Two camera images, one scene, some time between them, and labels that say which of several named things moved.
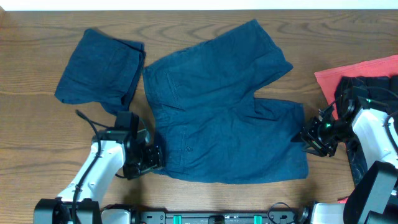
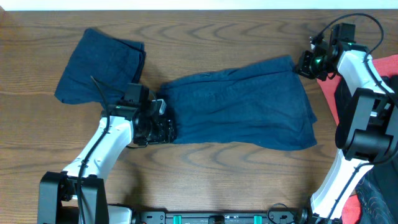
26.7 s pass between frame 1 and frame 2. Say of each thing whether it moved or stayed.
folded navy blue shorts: stayed
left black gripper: moved
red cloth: stayed
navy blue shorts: moved
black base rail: stayed
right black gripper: moved
